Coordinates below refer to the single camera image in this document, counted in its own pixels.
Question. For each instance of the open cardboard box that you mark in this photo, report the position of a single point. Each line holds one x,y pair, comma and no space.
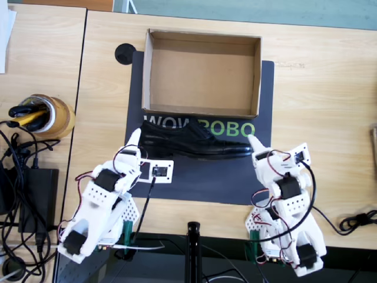
203,73

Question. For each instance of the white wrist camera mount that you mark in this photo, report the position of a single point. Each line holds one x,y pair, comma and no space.
160,171
300,156

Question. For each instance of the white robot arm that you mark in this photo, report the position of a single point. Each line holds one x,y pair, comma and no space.
94,206
306,233

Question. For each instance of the black power adapter brick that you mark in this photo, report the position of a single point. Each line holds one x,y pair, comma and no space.
39,197

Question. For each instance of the black leather dress shoe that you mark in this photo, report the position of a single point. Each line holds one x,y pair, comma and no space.
182,144

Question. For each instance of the brown packing tape roll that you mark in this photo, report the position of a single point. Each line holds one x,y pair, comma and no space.
62,118

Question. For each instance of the white paper stack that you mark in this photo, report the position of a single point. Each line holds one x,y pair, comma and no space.
4,38

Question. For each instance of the black camera stand pole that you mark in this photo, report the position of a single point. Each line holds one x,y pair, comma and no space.
194,250

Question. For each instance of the dark WOWROBO mat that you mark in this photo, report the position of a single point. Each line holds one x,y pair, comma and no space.
206,182

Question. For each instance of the white perforated base plate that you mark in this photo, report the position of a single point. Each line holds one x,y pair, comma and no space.
132,209
251,219

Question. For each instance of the black round desk grommet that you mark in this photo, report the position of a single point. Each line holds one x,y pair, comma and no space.
125,53

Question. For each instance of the green desk clamp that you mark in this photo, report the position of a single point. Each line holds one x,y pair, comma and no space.
128,233
254,240

